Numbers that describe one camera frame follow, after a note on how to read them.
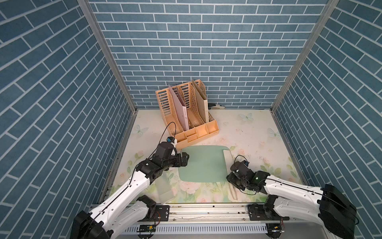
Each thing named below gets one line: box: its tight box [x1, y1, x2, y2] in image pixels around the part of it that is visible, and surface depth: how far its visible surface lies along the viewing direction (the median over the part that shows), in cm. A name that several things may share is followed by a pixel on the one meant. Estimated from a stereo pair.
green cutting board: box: [178, 145, 230, 183], surface depth 93 cm
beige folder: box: [191, 79, 209, 123], surface depth 91 cm
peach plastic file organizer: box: [155, 78, 220, 150], surface depth 101 cm
